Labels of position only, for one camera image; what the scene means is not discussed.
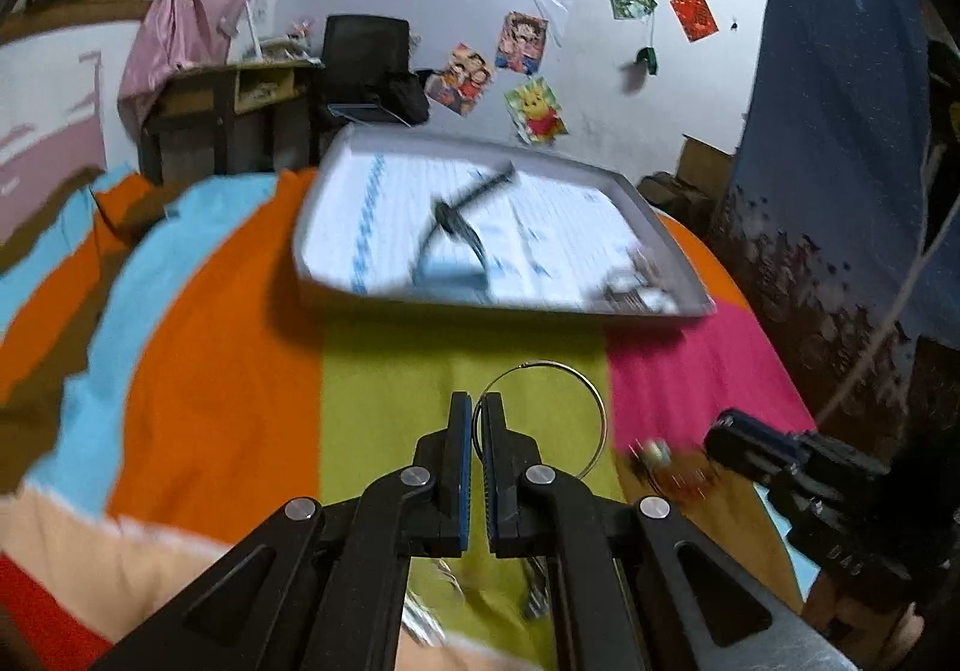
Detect silver clip with pink gem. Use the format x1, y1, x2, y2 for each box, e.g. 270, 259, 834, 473
601, 254, 679, 315

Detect black office chair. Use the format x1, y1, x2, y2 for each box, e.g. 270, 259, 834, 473
320, 15, 433, 127

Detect red paper wall decoration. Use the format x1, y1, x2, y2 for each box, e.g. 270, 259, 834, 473
670, 0, 719, 43

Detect red cord bracelet with bead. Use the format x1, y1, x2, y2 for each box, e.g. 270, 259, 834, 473
626, 437, 724, 504

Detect cartoon boy poster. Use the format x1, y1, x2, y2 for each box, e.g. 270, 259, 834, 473
494, 11, 548, 75

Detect green wall pictures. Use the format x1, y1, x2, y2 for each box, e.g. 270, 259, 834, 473
610, 0, 658, 22

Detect dark blue wardrobe curtain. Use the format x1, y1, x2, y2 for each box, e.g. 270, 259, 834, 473
715, 0, 958, 429

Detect colourful striped bed blanket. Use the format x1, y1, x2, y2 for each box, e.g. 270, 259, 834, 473
2, 171, 812, 669

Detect large silver bangle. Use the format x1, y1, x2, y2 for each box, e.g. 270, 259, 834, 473
472, 359, 610, 481

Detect yellow bear poster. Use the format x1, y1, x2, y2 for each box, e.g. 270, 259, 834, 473
505, 77, 568, 145

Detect cartoon family poster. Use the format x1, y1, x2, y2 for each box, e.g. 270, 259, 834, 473
425, 44, 493, 117

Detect green wall hook ornament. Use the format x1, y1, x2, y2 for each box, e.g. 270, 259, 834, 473
636, 46, 659, 77

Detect white pearl hair clip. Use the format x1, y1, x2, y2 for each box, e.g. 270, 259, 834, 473
402, 590, 448, 648

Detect black rhinestone hair clip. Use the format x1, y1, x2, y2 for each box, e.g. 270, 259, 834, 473
523, 557, 550, 621

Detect blue-grey headband in tray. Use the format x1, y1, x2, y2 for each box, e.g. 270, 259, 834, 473
410, 163, 517, 297

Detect white desk lamp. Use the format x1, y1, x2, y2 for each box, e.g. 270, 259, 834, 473
226, 0, 263, 64

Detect grey jewelry tray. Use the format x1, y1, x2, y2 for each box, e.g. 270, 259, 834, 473
293, 125, 716, 327

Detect wooden desk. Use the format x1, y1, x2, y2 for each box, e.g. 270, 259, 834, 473
139, 61, 325, 185

